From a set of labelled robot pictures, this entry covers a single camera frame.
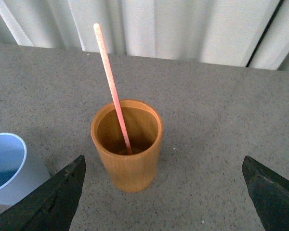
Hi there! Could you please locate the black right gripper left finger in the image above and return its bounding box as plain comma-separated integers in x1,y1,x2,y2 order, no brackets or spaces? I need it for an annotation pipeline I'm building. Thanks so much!
0,155,86,231

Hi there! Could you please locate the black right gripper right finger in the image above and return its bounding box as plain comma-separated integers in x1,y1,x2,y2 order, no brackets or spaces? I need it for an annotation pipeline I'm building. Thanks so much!
242,155,289,231

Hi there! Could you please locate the blue plastic cup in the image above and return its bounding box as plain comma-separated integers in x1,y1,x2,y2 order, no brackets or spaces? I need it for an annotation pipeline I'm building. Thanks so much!
0,133,50,205

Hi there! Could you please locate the bamboo chopstick holder cup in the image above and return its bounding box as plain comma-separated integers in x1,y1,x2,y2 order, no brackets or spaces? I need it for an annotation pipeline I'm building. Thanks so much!
91,99,164,193

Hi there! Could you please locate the white curtain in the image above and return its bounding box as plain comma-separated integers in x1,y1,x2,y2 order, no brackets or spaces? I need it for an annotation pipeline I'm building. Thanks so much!
0,0,289,71

